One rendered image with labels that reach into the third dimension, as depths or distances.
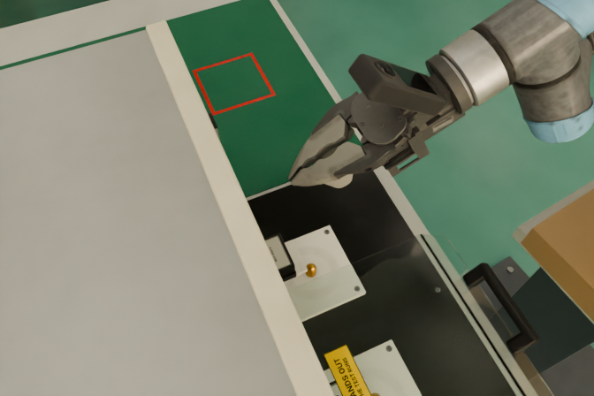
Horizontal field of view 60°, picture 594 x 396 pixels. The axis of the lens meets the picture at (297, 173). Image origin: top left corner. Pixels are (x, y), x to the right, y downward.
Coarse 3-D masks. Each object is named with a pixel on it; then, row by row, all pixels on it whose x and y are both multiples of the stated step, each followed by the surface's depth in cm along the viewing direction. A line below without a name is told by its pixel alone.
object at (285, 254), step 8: (272, 240) 83; (280, 240) 83; (272, 248) 82; (280, 248) 82; (288, 248) 86; (296, 248) 86; (272, 256) 81; (280, 256) 81; (288, 256) 81; (296, 256) 85; (280, 264) 80; (288, 264) 80; (296, 264) 85; (304, 264) 85; (280, 272) 80; (288, 272) 81; (296, 272) 84; (304, 272) 85
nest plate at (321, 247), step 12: (324, 228) 99; (300, 240) 98; (312, 240) 98; (324, 240) 98; (336, 240) 98; (300, 252) 97; (312, 252) 97; (324, 252) 97; (336, 252) 97; (324, 264) 95; (336, 264) 95; (300, 276) 94; (288, 288) 93
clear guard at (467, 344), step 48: (432, 240) 68; (336, 288) 63; (384, 288) 63; (432, 288) 63; (480, 288) 68; (336, 336) 60; (384, 336) 60; (432, 336) 60; (480, 336) 60; (336, 384) 57; (384, 384) 57; (432, 384) 57; (480, 384) 57; (528, 384) 59
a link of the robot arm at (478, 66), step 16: (448, 48) 55; (464, 48) 53; (480, 48) 53; (464, 64) 53; (480, 64) 52; (496, 64) 52; (464, 80) 53; (480, 80) 53; (496, 80) 53; (480, 96) 54
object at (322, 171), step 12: (348, 144) 56; (336, 156) 56; (348, 156) 55; (360, 156) 55; (312, 168) 57; (324, 168) 56; (336, 168) 56; (300, 180) 58; (312, 180) 57; (324, 180) 57; (336, 180) 59; (348, 180) 60
